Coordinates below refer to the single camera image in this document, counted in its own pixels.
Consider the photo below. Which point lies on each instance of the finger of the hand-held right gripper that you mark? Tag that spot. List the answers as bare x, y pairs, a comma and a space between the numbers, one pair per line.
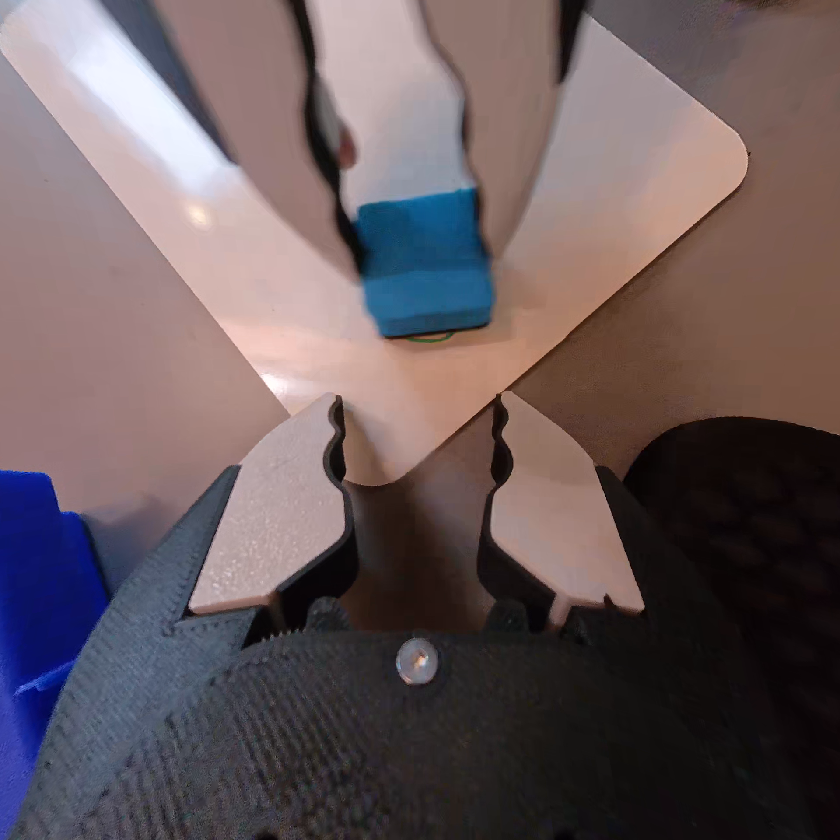
256, 98
512, 98

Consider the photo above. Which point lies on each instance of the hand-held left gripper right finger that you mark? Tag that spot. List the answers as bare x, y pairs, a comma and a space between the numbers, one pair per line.
558, 525

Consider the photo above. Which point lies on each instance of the person's right hand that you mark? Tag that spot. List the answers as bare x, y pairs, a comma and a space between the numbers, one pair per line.
348, 148

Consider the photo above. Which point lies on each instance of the blue whiteboard eraser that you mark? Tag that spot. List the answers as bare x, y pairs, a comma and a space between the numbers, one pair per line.
426, 262

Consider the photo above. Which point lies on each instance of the black mesh armrest pad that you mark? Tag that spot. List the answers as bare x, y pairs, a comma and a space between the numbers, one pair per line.
754, 525

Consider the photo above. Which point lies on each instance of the blue plastic bin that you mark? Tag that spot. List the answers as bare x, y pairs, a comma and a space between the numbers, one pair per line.
46, 590

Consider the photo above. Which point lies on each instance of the small white whiteboard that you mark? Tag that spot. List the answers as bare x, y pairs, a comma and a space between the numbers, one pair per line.
590, 197

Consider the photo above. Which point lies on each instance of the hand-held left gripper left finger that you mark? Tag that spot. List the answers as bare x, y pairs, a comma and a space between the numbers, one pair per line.
282, 518

